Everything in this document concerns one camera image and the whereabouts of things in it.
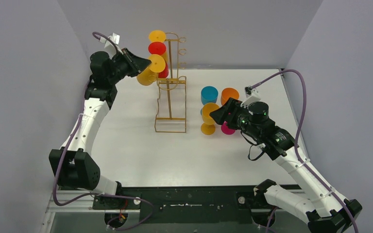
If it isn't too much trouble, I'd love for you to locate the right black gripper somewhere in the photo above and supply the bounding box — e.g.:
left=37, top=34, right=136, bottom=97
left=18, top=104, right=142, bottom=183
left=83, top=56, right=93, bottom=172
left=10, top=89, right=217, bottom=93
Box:
left=211, top=97, right=261, bottom=137

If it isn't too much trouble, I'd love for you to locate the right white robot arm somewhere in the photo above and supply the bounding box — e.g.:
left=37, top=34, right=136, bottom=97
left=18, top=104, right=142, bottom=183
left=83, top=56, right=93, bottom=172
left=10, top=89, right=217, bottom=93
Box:
left=209, top=98, right=362, bottom=233

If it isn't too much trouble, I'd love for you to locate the red plastic wine glass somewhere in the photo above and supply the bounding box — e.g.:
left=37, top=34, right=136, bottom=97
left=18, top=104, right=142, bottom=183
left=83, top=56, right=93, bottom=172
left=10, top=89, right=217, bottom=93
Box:
left=148, top=41, right=169, bottom=79

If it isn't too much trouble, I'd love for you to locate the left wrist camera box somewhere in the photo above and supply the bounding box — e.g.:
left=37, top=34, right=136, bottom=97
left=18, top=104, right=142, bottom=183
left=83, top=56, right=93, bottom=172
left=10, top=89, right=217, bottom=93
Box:
left=100, top=33, right=121, bottom=53

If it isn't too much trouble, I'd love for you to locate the black base frame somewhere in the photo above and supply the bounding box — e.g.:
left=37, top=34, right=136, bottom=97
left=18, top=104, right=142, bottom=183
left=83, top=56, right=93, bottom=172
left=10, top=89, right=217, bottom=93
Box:
left=91, top=183, right=300, bottom=230

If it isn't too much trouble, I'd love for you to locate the gold wire glass rack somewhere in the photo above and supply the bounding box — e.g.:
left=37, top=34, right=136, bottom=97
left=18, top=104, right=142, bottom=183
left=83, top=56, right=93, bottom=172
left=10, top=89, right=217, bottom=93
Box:
left=151, top=32, right=187, bottom=133

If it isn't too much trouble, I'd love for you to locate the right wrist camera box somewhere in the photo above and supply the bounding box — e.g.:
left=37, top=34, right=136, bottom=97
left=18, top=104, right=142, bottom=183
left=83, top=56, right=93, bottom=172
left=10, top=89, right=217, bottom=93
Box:
left=241, top=86, right=261, bottom=108

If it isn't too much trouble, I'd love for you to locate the blue plastic wine glass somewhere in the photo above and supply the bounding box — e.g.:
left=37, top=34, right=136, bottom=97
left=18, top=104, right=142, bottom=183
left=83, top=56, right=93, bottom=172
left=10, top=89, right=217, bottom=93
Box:
left=201, top=86, right=219, bottom=105

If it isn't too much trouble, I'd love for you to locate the yellow back wine glass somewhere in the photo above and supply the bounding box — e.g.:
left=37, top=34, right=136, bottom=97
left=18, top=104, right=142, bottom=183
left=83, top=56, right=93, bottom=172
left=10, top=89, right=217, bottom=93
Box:
left=148, top=30, right=168, bottom=51

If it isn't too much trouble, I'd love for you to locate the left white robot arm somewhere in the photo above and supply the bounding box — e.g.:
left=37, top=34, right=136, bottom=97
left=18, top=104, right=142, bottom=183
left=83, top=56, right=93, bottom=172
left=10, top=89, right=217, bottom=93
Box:
left=49, top=48, right=152, bottom=209

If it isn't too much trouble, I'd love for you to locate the yellow wine glass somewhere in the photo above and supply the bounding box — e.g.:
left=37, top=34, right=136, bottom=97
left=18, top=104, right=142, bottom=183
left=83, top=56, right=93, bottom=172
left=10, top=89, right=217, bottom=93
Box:
left=201, top=102, right=219, bottom=135
left=148, top=30, right=168, bottom=51
left=136, top=54, right=166, bottom=86

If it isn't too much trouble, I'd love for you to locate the orange plastic wine glass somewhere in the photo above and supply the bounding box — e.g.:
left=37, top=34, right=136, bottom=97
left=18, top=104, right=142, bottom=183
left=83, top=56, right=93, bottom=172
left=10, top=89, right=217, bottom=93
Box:
left=220, top=87, right=239, bottom=105

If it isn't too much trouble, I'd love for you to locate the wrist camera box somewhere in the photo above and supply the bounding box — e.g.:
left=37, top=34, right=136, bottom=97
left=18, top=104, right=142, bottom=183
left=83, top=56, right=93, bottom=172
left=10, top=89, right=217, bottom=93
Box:
left=100, top=33, right=121, bottom=53
left=241, top=86, right=261, bottom=108

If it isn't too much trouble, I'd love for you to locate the magenta plastic wine glass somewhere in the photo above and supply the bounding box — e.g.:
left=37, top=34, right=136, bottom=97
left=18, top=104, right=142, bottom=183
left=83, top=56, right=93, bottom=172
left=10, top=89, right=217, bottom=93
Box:
left=221, top=122, right=236, bottom=135

